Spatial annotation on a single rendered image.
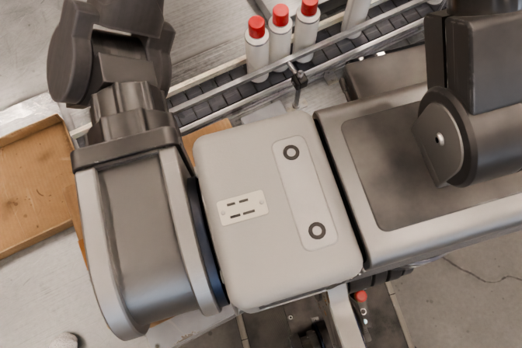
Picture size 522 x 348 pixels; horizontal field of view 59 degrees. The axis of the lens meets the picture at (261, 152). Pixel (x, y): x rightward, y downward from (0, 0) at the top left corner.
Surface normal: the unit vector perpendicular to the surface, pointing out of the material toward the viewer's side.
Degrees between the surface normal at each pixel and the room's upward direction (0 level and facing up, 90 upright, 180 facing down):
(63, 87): 51
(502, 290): 0
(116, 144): 0
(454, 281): 0
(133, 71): 40
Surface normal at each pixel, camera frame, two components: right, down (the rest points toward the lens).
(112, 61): 0.61, -0.43
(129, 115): 0.18, -0.39
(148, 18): 0.57, 0.48
